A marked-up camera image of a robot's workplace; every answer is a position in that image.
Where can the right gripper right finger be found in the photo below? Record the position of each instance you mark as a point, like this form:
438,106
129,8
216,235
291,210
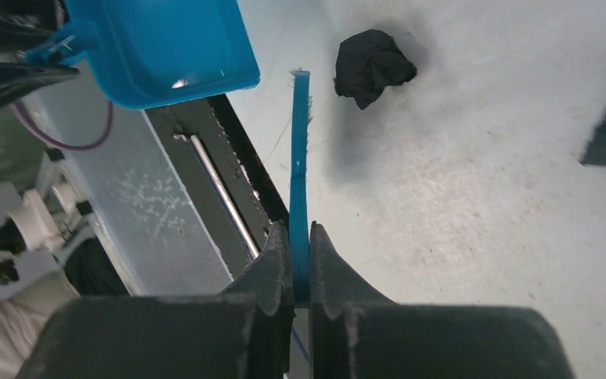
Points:
334,282

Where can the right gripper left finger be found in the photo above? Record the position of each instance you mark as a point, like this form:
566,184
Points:
268,276

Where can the blue hand brush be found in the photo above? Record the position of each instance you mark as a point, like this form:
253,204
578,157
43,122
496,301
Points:
298,220

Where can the blue plastic dustpan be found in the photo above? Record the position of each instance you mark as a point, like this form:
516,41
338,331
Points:
146,54

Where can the black ball scrap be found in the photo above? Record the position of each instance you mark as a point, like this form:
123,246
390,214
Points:
367,63

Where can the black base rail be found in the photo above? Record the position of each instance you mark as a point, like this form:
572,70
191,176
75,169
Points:
223,175

